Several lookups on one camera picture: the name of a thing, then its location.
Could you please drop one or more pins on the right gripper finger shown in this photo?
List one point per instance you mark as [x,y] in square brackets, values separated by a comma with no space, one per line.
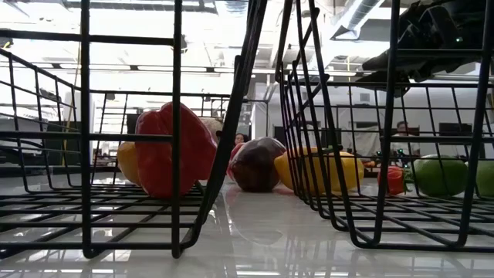
[405,65]
[397,88]

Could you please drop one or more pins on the round green lime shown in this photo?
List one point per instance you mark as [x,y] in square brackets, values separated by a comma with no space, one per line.
[440,175]

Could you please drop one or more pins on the yellow-orange mango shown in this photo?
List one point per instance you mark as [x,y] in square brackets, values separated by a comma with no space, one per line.
[343,171]

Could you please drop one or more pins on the dark purple round fruit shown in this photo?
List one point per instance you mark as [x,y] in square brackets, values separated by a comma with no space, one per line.
[256,166]

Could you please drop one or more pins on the orange-brown round produce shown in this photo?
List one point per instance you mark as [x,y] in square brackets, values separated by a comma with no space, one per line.
[129,164]

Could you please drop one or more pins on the person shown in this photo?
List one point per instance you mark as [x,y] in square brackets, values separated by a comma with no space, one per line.
[240,138]
[403,133]

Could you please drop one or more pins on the small red strawberry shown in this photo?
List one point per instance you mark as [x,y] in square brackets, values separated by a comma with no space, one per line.
[397,179]

